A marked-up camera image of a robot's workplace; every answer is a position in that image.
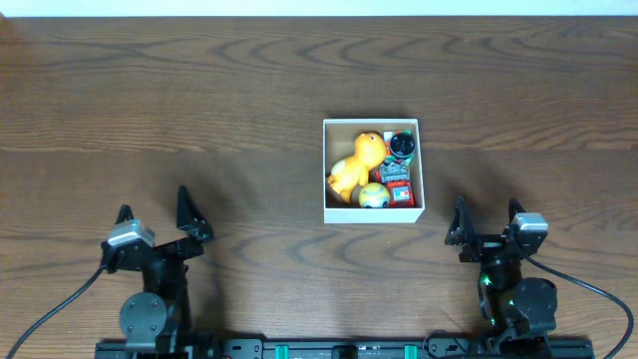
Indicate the white cardboard box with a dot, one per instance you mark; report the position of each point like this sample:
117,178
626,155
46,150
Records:
339,136

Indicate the yellow grey ball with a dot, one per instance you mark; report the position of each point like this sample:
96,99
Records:
374,195

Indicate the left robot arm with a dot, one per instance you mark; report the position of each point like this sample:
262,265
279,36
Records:
155,320

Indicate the orange dinosaur toy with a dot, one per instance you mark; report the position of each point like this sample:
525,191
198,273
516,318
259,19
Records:
353,171

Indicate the red grey toy truck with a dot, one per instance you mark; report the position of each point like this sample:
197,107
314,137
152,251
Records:
395,177

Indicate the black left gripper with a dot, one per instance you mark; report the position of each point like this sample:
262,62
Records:
169,249

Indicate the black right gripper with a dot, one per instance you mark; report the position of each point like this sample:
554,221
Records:
483,245

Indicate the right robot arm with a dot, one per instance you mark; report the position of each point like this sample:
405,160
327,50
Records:
517,306

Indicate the black round lid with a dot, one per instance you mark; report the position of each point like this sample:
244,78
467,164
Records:
402,146

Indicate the colourful puzzle cube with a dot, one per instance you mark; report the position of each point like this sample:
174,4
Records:
389,157

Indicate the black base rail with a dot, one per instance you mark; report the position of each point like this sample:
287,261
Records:
432,347

